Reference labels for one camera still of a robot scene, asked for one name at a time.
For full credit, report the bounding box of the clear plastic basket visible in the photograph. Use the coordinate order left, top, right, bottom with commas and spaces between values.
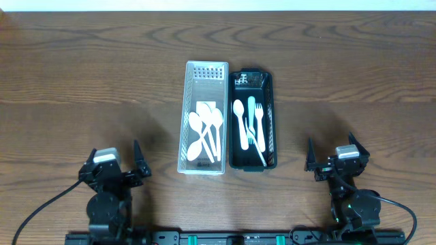
177, 61, 229, 176

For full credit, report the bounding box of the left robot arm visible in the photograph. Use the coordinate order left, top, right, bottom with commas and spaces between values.
78, 140, 151, 242

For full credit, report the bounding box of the pink plastic spoon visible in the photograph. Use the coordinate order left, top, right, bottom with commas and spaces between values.
233, 99, 249, 150

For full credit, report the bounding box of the light green plastic fork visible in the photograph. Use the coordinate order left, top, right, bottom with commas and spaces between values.
247, 96, 255, 131

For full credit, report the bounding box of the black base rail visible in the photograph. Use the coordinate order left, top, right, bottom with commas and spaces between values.
64, 225, 406, 245

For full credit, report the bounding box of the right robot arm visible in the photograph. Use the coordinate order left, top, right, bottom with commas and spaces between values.
305, 133, 381, 240

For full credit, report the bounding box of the black plastic basket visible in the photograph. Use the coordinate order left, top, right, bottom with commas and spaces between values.
228, 68, 277, 172

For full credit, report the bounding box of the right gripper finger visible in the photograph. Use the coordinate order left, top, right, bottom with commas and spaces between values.
348, 131, 370, 158
305, 138, 317, 172

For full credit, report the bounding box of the pink-white plastic fork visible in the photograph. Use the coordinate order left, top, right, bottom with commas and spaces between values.
255, 103, 266, 152

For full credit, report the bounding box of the white plastic fork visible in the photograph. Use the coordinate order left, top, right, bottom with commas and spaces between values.
245, 118, 267, 167

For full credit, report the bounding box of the white plastic spoon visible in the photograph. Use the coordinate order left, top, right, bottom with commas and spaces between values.
187, 127, 213, 161
199, 103, 217, 157
189, 112, 215, 163
212, 108, 223, 161

